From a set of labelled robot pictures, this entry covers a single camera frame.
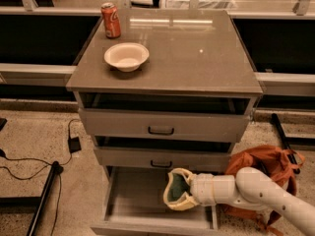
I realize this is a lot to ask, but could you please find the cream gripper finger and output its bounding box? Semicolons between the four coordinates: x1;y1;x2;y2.
163;193;199;211
163;168;196;203

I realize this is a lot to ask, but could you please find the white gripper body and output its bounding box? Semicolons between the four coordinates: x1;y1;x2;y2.
190;173;216;207

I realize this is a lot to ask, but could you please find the green and yellow sponge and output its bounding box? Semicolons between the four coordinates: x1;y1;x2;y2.
167;173;190;201

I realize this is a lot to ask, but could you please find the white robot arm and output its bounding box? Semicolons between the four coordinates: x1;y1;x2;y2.
163;167;315;236

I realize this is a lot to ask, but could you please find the middle drawer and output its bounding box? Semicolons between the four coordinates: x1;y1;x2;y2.
94;147;229;172

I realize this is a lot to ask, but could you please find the drawer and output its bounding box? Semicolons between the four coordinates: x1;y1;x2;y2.
94;147;229;172
79;108;249;143
91;167;220;236

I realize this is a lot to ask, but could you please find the bottom drawer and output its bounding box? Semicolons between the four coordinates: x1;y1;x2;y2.
91;167;220;236

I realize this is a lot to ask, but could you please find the grey drawer cabinet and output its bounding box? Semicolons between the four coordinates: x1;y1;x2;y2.
66;9;265;182

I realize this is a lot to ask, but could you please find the top drawer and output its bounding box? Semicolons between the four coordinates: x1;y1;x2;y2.
79;108;249;143

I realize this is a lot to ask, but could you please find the orange backpack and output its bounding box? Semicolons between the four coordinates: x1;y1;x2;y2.
221;145;305;236

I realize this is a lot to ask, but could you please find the black bar on floor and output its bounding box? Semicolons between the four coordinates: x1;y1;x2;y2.
271;113;300;174

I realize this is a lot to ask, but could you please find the black power adapter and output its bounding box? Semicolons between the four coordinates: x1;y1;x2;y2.
68;137;81;153

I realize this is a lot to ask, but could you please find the white paper bowl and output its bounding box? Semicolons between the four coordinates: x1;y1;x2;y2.
104;42;150;72

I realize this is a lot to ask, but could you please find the black metal stand leg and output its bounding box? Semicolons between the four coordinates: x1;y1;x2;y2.
0;161;63;236

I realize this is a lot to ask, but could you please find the red soda can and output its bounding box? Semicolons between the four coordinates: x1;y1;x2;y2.
100;2;121;38

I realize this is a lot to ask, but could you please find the black cable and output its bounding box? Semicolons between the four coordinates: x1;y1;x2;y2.
0;118;82;236

